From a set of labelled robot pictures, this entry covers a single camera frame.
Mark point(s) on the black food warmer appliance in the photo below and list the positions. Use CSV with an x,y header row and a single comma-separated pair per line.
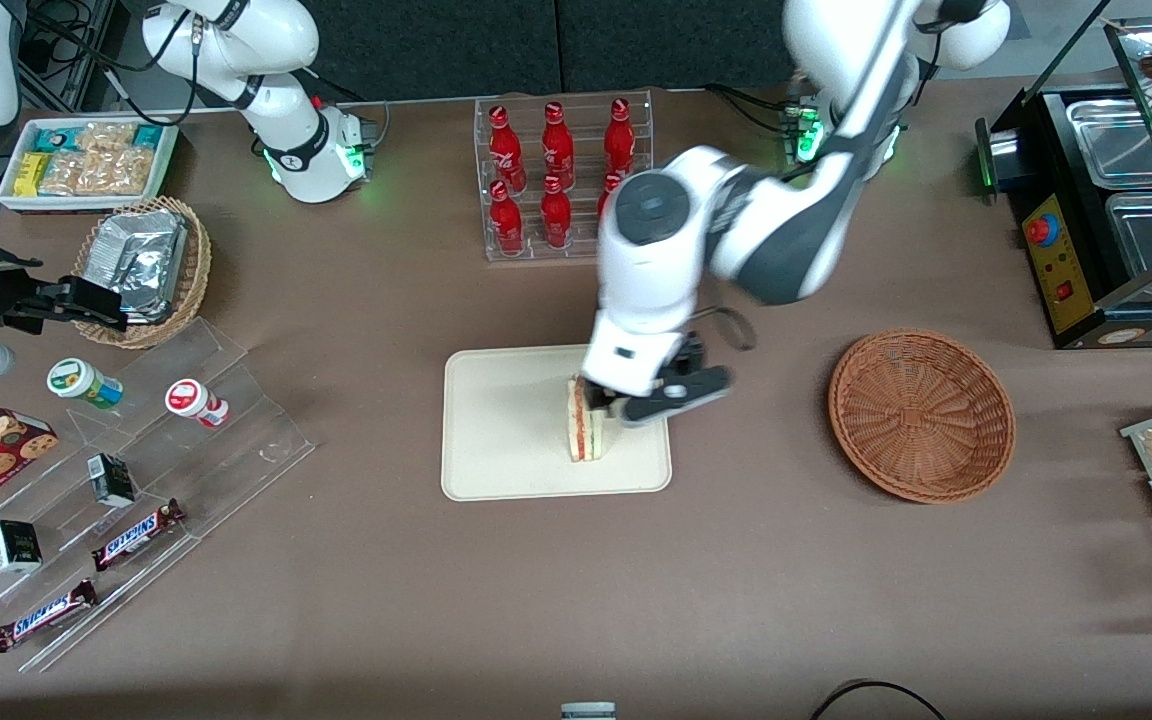
x,y
1061,270

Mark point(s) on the triangular sandwich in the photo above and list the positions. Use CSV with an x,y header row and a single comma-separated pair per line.
x,y
586,435

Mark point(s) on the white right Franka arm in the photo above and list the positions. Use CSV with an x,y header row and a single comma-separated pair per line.
x,y
296,150

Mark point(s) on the green lid cup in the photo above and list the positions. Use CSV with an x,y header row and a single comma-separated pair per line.
x,y
81,382

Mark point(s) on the brown wicker basket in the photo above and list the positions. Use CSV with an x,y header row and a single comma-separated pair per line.
x,y
921,415

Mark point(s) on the Snickers bar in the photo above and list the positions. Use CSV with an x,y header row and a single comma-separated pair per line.
x,y
44,615
136,535

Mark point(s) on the teal snack pack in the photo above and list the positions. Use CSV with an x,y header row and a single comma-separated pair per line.
x,y
56,138

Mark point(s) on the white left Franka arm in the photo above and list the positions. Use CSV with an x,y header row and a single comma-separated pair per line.
x,y
786,230

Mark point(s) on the clear acrylic stepped display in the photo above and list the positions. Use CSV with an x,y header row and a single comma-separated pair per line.
x,y
236,450

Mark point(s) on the cream plastic tray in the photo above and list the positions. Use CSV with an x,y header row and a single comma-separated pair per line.
x,y
506,420

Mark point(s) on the red cola bottle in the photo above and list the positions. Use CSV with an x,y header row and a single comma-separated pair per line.
x,y
504,150
556,215
557,148
506,220
608,192
620,135

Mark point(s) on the clear acrylic bottle rack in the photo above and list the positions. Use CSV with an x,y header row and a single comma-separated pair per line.
x,y
536,252

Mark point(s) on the red lid cup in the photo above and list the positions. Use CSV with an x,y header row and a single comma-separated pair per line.
x,y
191,400

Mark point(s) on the dark fabric partition panel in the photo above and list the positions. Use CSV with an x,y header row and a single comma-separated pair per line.
x,y
436,45
686,40

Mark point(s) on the small black box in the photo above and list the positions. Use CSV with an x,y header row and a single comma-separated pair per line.
x,y
111,480
14,546

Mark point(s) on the silver foil packs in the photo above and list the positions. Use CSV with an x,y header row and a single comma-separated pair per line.
x,y
141,260

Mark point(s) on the yellow snack pack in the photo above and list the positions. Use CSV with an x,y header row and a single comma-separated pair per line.
x,y
31,175

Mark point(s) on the clear bag of nuts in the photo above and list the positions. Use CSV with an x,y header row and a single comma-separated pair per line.
x,y
101,172

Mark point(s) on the white rectangular snack tray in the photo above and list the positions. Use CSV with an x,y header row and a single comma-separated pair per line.
x,y
11,198

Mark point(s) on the light wicker basket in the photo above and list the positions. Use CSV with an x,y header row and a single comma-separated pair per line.
x,y
194,270

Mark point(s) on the small grey object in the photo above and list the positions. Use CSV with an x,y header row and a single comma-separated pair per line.
x,y
588,711

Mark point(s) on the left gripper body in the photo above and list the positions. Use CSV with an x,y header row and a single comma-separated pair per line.
x,y
684,362

